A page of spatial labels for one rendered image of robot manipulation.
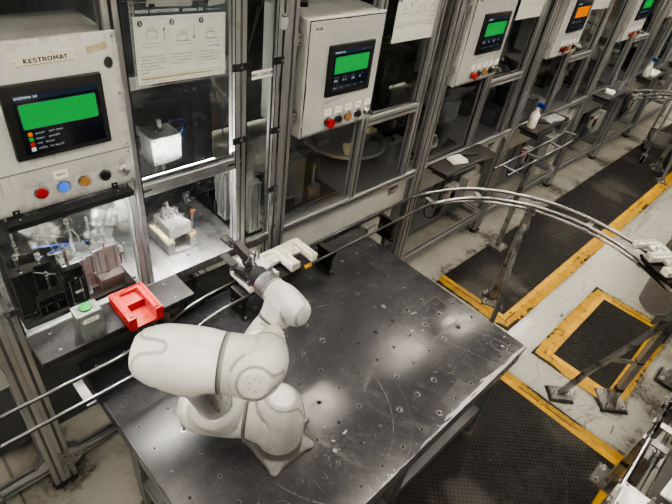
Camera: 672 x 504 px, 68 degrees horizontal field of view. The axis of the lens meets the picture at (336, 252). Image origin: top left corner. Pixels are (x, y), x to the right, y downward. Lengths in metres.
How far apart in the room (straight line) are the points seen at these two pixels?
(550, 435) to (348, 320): 1.35
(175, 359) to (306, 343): 1.11
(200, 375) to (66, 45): 0.91
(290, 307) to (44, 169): 0.79
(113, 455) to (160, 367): 1.62
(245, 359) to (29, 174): 0.87
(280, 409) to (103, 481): 1.22
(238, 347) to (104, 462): 1.69
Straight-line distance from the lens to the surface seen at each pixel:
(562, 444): 3.05
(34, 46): 1.51
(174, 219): 2.15
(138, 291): 1.95
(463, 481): 2.71
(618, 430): 3.31
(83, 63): 1.56
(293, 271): 2.17
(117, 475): 2.63
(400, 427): 1.94
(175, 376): 1.08
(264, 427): 1.63
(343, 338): 2.15
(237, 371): 1.03
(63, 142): 1.58
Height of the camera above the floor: 2.27
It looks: 38 degrees down
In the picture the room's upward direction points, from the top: 9 degrees clockwise
